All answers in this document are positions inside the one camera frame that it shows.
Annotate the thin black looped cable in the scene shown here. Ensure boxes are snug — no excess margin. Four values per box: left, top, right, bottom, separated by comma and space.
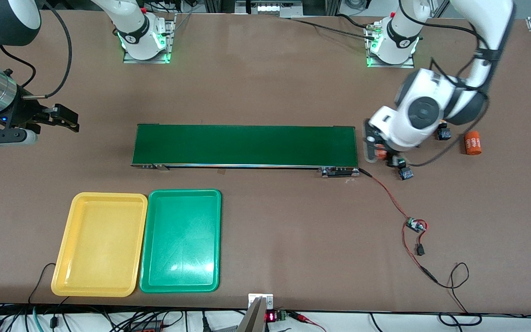
434, 262, 484, 327

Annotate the yellow plastic tray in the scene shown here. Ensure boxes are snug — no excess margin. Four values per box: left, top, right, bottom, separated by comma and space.
51, 192, 148, 297

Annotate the long black table cable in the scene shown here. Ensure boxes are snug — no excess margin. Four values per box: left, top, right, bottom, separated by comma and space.
278, 16, 379, 40

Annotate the green plastic tray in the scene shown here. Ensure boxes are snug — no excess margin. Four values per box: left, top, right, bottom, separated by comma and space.
139, 189, 222, 294

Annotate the teal cable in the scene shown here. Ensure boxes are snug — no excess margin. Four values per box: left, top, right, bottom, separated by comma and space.
32, 305, 46, 332

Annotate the red clip lead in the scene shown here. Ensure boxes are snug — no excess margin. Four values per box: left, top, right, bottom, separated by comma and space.
288, 312, 327, 332

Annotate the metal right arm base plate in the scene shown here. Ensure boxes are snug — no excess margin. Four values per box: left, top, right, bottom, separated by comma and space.
123, 13, 176, 64

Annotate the small green circuit board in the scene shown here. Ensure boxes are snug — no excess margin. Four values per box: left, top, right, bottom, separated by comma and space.
406, 217, 428, 234

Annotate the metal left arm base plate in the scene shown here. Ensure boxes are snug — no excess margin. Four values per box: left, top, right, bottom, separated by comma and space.
366, 23, 416, 69

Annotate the red black power cable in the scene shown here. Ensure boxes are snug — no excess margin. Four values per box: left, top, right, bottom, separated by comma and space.
358, 168, 439, 283

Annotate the silver mounting bracket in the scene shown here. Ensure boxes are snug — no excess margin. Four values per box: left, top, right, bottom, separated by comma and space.
248, 294, 274, 309

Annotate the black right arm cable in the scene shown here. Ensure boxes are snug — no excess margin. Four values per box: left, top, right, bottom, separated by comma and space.
20, 0, 73, 99

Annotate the green conveyor belt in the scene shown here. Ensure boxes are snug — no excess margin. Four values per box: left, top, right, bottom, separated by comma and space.
131, 124, 360, 178

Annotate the green push button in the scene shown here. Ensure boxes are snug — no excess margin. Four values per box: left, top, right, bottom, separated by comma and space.
395, 157, 414, 181

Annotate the grey light box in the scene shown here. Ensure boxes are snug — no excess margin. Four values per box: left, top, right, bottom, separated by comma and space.
235, 0, 304, 15

